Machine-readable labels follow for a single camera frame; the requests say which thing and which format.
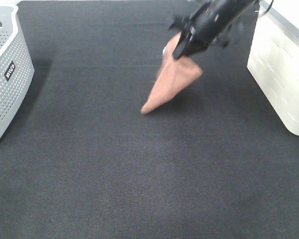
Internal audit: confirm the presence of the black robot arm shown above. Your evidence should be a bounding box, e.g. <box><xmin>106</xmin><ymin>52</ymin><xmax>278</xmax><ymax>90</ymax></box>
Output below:
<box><xmin>169</xmin><ymin>0</ymin><xmax>255</xmax><ymax>59</ymax></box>

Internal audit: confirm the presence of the brown towel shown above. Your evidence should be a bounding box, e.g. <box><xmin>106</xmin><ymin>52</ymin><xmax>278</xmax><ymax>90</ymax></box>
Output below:
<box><xmin>141</xmin><ymin>33</ymin><xmax>203</xmax><ymax>114</ymax></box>

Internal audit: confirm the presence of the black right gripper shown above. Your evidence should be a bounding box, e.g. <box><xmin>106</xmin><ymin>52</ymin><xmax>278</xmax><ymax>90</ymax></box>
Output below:
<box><xmin>169</xmin><ymin>0</ymin><xmax>244</xmax><ymax>59</ymax></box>

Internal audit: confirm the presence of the white storage box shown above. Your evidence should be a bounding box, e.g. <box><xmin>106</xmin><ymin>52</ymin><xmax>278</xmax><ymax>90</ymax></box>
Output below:
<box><xmin>247</xmin><ymin>0</ymin><xmax>299</xmax><ymax>136</ymax></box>

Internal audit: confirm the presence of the grey perforated laundry basket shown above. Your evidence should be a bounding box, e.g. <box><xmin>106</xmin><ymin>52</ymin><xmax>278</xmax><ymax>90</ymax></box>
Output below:
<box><xmin>0</xmin><ymin>4</ymin><xmax>34</xmax><ymax>138</ymax></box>

